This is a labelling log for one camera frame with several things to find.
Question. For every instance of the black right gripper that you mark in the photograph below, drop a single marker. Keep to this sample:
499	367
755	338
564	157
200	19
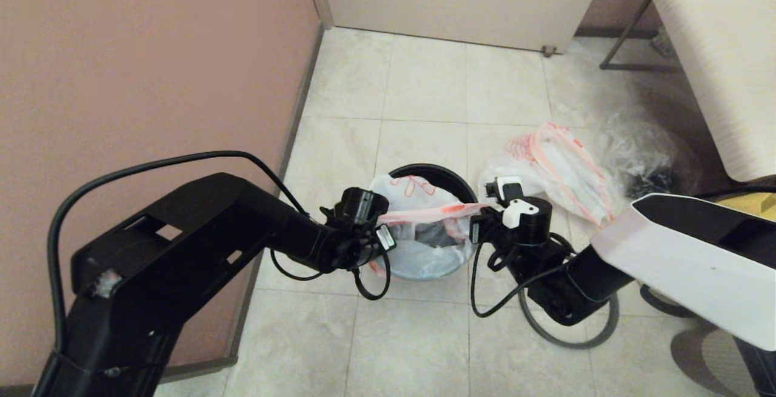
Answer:
533	233

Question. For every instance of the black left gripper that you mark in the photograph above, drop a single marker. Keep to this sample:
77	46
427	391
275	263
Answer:
357	227

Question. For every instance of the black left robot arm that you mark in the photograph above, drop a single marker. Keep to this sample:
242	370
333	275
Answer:
182	251

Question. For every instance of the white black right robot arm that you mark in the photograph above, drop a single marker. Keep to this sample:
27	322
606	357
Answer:
685	257

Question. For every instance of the black round trash bin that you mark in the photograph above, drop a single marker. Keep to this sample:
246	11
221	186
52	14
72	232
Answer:
436	173

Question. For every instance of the clear bag with black contents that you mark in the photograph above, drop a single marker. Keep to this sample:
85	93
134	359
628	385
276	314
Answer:
642	148

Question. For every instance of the yellow shopping bag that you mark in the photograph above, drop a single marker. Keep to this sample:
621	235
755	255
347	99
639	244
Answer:
752	203

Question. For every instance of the small metal door stop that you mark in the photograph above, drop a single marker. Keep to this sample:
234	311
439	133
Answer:
550	51

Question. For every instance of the grey ribbed round object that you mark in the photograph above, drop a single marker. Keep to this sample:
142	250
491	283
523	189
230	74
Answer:
709	360

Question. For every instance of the small clear container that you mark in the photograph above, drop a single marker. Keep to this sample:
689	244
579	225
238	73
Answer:
662	42

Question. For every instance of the cream striped table top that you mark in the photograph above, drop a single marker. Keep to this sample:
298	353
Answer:
721	51

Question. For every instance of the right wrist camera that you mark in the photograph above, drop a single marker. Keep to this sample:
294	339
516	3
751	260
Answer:
506	190

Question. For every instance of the dark metal table frame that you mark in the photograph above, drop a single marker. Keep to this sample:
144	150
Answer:
636	66

